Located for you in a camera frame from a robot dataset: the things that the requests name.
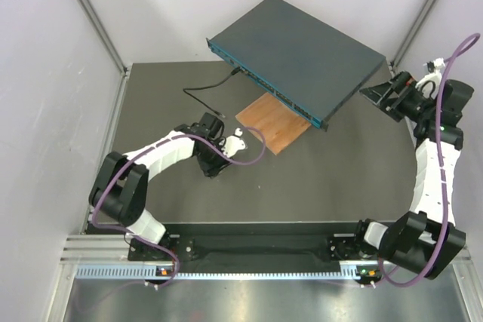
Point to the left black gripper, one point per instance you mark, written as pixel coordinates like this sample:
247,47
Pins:
212,170

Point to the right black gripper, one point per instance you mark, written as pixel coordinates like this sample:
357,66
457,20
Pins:
404,85

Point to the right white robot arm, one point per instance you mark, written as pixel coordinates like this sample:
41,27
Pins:
425,238

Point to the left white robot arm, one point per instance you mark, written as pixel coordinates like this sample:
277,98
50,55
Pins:
121,184

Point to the wooden board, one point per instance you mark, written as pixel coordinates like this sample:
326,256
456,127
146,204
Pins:
280,125

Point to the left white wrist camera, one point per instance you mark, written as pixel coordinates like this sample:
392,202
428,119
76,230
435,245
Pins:
234,143

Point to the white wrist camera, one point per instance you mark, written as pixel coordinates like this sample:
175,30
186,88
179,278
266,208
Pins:
432,71
234,143

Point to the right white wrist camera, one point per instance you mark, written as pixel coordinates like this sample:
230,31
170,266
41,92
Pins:
432,71

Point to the blue network switch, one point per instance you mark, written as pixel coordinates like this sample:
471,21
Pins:
308,65

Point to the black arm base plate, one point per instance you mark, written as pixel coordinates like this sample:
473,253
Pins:
254,247

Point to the slotted cable duct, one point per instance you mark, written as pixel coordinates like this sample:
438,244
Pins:
161,273

